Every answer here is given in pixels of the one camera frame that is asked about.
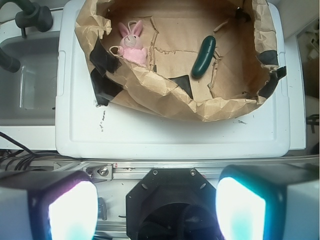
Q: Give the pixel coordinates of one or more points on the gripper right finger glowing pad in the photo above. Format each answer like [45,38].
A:
[269,202]

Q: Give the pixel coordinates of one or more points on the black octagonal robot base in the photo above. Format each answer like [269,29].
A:
[172,204]

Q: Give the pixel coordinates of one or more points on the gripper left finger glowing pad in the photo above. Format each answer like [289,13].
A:
[47,205]

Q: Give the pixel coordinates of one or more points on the dark grey faucet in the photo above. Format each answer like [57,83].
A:
[31,15]

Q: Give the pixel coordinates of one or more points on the white plastic bin lid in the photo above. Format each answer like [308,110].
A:
[84,129]

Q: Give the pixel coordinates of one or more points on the pink plush bunny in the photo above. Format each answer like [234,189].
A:
[131,46]

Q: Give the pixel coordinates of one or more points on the metal corner bracket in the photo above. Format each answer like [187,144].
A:
[99,173]

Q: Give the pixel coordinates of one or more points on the dark green plastic pickle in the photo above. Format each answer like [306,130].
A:
[204,57]

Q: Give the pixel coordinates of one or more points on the crumpled brown paper bag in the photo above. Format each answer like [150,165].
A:
[243,73]

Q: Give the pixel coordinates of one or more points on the aluminium extrusion rail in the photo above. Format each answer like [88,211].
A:
[137,169]

